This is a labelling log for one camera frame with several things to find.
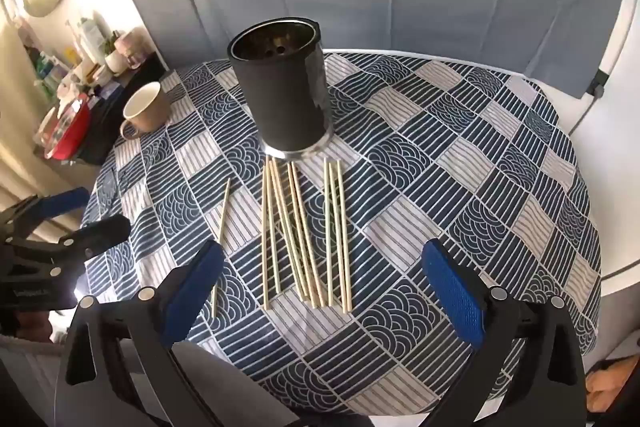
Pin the red bowl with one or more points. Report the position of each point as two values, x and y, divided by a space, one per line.
70 134

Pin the row of wooden chopsticks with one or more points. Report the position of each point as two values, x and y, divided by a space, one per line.
267 232

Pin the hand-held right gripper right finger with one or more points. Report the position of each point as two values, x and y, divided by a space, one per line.
456 294

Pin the beige ceramic mug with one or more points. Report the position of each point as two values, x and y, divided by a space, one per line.
147 109

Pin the dark side cabinet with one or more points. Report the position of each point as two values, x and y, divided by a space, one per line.
107 132

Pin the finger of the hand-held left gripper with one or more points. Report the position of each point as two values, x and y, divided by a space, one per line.
62 203
97 232

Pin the black cylindrical utensil holder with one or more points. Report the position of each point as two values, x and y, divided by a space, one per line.
282 102

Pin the cluster of toiletry bottles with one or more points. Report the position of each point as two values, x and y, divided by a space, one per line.
90 42

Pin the blue white patterned tablecloth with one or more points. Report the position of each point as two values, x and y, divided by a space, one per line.
425 167

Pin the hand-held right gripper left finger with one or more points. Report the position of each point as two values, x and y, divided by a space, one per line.
192 289

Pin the orange cloth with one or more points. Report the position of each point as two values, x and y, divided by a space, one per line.
611 379

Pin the single stray bamboo chopstick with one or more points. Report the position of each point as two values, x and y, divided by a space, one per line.
220 247

